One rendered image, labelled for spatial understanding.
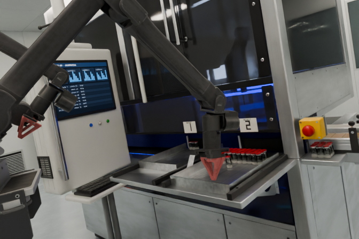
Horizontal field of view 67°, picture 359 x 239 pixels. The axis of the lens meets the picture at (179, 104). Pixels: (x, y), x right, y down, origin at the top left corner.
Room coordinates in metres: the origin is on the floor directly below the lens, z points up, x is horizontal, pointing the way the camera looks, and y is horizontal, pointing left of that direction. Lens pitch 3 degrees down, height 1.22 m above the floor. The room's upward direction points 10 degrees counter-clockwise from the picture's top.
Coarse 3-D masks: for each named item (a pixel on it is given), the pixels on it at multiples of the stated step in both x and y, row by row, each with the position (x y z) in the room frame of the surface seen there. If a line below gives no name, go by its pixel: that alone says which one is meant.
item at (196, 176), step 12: (276, 156) 1.01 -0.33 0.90; (192, 168) 1.05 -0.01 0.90; (204, 168) 1.10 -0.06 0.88; (240, 168) 1.02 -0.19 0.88; (252, 168) 0.99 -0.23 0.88; (180, 180) 0.93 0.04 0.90; (192, 180) 0.89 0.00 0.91; (204, 180) 0.86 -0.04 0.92; (216, 180) 0.93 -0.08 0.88; (228, 180) 0.91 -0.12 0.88; (240, 180) 0.83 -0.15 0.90; (216, 192) 0.82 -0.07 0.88
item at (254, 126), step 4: (240, 120) 1.16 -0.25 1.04; (244, 120) 1.15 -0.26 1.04; (248, 120) 1.14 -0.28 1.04; (252, 120) 1.12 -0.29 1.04; (240, 124) 1.17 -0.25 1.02; (244, 124) 1.15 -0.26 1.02; (252, 124) 1.13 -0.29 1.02; (256, 124) 1.11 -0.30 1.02; (240, 128) 1.17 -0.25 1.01; (244, 128) 1.16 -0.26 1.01; (248, 128) 1.14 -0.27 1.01; (252, 128) 1.13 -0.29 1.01; (256, 128) 1.11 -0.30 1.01
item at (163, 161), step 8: (184, 144) 1.52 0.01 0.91; (168, 152) 1.42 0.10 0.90; (176, 152) 1.47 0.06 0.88; (184, 152) 1.44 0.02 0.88; (192, 152) 1.41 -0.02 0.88; (144, 160) 1.31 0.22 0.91; (152, 160) 1.34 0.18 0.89; (160, 160) 1.36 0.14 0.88; (168, 160) 1.33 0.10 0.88; (176, 160) 1.30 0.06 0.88; (184, 160) 1.28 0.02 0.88; (144, 168) 1.26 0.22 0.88; (152, 168) 1.22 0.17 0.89; (160, 168) 1.18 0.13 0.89; (168, 168) 1.14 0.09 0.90; (176, 168) 1.10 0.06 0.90
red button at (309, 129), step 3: (306, 126) 0.94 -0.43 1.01; (309, 126) 0.94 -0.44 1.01; (312, 126) 0.94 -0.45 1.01; (303, 129) 0.95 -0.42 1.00; (306, 129) 0.94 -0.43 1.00; (309, 129) 0.94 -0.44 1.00; (312, 129) 0.93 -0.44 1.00; (303, 132) 0.95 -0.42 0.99; (306, 132) 0.94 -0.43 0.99; (309, 132) 0.94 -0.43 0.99; (312, 132) 0.93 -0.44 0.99; (306, 135) 0.95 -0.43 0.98; (309, 135) 0.94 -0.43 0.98; (312, 135) 0.94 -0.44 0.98
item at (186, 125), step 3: (183, 123) 1.41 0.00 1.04; (186, 123) 1.39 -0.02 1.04; (189, 123) 1.38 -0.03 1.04; (192, 123) 1.36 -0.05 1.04; (195, 123) 1.35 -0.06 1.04; (186, 126) 1.39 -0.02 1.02; (189, 126) 1.38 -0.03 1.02; (192, 126) 1.37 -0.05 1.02; (195, 126) 1.35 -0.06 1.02; (186, 129) 1.40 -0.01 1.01; (189, 129) 1.38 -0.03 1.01; (192, 129) 1.37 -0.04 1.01; (195, 129) 1.35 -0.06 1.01; (186, 132) 1.40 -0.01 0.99; (189, 132) 1.39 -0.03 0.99; (192, 132) 1.37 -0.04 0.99; (195, 132) 1.36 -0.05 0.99
